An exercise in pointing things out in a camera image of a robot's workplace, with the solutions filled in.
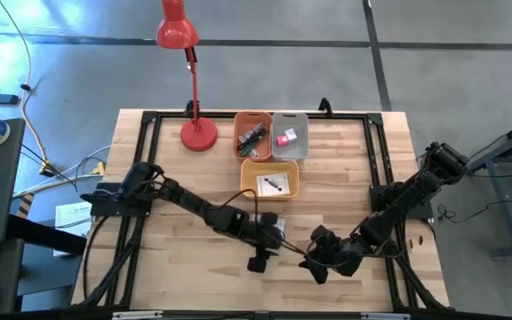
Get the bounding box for grey plastic bin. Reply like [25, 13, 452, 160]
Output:
[271, 111, 310, 161]

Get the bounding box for white paper sheet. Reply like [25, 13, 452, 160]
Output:
[53, 202, 93, 258]

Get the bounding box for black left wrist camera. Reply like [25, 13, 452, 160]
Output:
[246, 248, 280, 274]

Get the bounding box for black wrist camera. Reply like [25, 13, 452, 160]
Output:
[246, 248, 280, 274]
[310, 224, 342, 251]

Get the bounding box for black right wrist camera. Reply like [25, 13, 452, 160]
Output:
[310, 224, 342, 251]

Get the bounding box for grey table stand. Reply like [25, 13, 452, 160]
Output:
[464, 113, 512, 259]

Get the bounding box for yellow plastic bin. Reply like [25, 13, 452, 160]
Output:
[240, 158, 300, 201]

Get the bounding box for black aluminium table frame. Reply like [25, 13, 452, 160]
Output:
[71, 109, 451, 312]

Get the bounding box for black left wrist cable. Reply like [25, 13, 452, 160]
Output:
[218, 188, 260, 223]

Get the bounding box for red desk lamp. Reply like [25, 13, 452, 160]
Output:
[156, 0, 219, 153]

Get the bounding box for black floor cable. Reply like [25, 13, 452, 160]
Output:
[436, 195, 512, 224]

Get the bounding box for white floor cable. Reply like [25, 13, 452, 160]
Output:
[12, 146, 111, 199]

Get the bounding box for black USB cable bundle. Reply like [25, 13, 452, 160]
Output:
[236, 128, 268, 152]

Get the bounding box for yellow floor cable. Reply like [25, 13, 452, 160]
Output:
[0, 0, 52, 175]

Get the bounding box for green braided cable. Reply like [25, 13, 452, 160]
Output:
[240, 141, 261, 157]

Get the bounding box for black frame clamp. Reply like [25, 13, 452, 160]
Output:
[317, 96, 334, 117]

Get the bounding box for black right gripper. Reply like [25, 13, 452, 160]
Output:
[299, 237, 364, 285]

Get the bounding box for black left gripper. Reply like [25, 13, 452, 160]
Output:
[236, 212, 307, 258]

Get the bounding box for grey cable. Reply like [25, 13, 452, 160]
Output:
[243, 123, 266, 140]

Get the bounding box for orange plastic bin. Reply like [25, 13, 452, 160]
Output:
[232, 110, 274, 162]

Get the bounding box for silver metal bracket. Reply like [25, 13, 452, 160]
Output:
[361, 312, 412, 320]
[112, 310, 164, 320]

